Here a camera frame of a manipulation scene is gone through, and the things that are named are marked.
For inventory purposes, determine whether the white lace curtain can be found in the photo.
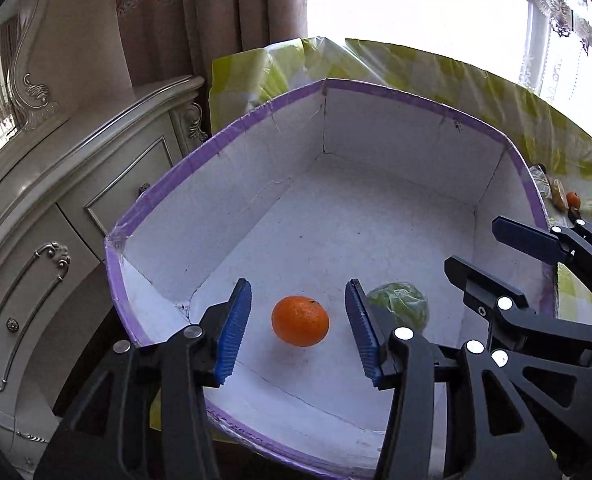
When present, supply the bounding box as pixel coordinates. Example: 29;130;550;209
308;0;592;129

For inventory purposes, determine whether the cream ornate dresser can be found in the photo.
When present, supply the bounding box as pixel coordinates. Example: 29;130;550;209
0;0;206;479

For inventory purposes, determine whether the small orange on table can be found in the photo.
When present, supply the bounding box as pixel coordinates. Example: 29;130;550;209
566;192;581;209

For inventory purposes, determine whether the brown patterned curtain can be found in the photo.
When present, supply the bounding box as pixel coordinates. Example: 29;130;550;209
111;0;309;97

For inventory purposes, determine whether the green wrapped fruit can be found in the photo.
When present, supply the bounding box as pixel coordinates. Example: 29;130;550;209
367;282;429;333

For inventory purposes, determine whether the yellow checkered tablecloth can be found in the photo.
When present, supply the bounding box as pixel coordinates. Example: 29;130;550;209
208;38;592;323

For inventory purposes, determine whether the orange tangerine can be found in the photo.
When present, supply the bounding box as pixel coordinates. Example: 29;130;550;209
271;296;331;348

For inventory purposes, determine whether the wrapped yellow fruit on table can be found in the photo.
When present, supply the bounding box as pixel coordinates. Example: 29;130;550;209
550;179;569;212

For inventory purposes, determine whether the purple white cardboard box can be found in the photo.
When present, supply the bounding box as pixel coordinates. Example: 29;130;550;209
105;79;557;479

